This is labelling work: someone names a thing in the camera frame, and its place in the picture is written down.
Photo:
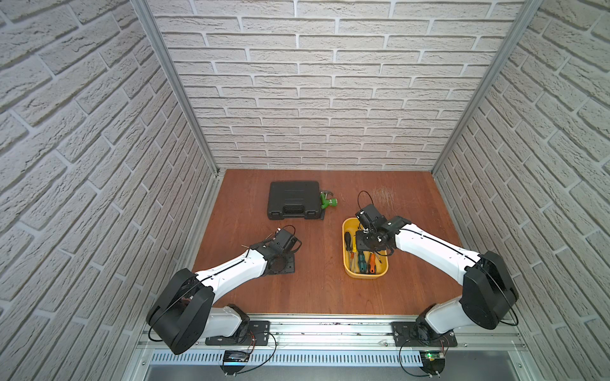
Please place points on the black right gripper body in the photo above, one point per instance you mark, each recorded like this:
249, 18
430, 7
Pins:
364, 242

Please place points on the controller board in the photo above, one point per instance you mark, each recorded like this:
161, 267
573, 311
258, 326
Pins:
433, 363
235, 358

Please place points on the yellow plastic storage box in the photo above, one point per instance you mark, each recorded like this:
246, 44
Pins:
382, 265

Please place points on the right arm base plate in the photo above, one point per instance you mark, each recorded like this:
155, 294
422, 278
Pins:
420, 335

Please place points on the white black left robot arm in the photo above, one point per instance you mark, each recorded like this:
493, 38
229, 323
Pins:
184, 313

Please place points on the right controller board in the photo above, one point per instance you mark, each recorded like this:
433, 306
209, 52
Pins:
433, 363

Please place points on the green black screwdriver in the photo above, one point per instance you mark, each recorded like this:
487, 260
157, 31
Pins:
362, 263

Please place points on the aluminium front rail frame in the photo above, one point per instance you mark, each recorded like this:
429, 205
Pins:
343, 341

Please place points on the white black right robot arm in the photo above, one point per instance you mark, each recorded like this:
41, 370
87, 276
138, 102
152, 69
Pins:
488, 292

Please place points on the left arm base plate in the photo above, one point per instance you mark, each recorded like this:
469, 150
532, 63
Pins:
250, 333

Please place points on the black plastic tool case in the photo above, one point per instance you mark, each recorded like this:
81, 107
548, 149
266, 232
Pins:
294, 199

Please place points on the orange black long screwdriver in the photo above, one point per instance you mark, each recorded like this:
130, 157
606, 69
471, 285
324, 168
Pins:
372, 264

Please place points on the black screwdriver yellow cap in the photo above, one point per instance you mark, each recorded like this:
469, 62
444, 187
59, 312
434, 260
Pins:
348, 241

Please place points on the left controller board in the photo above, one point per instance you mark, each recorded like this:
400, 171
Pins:
235, 358

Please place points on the green plastic nozzle tool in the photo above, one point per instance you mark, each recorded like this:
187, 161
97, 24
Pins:
328, 200

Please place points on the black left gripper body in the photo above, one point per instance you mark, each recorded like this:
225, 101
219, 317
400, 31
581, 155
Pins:
284, 262

